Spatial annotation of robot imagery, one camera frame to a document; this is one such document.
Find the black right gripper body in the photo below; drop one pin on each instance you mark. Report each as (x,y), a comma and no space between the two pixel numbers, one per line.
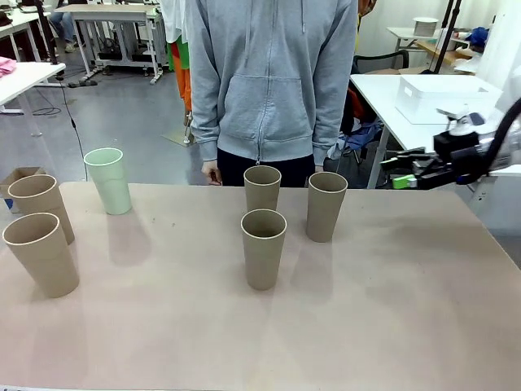
(460,155)

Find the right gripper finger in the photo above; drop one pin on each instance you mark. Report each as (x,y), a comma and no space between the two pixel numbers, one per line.
(411,158)
(427,177)

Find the white plastic storage basket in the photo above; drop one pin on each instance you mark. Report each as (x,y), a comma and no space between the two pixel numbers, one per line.
(439,99)

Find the beige plastic cup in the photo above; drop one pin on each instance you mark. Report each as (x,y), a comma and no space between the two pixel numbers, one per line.
(262,260)
(45,264)
(262,195)
(325,212)
(45,205)

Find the pale green plastic cup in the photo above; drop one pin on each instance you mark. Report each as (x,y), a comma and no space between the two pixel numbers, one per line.
(110,183)

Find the person left forearm grey sleeve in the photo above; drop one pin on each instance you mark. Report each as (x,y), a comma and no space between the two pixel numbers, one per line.
(329,118)

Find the person right forearm grey sleeve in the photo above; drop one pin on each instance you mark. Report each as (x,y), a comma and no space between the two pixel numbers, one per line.
(203,118)

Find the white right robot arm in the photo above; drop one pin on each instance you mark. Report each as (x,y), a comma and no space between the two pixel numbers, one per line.
(510,81)

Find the person right hand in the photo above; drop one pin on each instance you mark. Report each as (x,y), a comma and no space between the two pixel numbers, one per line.
(211,173)

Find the blue cloth pile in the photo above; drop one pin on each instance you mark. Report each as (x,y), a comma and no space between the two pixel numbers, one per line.
(362,136)

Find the white side table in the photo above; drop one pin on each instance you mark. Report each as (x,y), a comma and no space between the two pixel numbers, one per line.
(378,102)

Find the black office chair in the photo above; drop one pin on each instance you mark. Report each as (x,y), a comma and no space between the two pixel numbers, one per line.
(382,61)

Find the blue cap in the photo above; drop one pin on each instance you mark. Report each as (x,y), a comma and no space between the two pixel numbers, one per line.
(477,36)

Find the white shelf table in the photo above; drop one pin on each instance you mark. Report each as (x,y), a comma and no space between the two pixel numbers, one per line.
(407,34)

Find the person torso grey hoodie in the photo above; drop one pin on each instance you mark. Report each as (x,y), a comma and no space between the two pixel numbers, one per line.
(268,81)

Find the person black trousers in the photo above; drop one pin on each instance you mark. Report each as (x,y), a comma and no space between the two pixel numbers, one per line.
(236,171)

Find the orange green hanging garment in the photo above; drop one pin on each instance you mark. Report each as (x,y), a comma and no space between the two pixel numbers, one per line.
(183,69)

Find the black tripod stand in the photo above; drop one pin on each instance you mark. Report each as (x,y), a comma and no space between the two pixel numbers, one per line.
(46,32)

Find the white desk with pink cloth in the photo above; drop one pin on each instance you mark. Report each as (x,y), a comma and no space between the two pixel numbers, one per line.
(24,77)

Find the brown cardboard box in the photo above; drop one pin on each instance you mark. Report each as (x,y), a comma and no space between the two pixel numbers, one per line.
(12,179)

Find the pink folded cloth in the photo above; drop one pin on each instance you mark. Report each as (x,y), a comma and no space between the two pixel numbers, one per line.
(6,67)

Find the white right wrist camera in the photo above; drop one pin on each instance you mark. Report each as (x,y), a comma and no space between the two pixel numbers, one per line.
(460,120)

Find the black camera tripod leg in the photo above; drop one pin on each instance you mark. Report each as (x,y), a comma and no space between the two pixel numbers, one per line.
(445,32)

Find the grey metal frame table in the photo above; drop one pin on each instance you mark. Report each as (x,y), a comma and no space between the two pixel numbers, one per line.
(106,12)

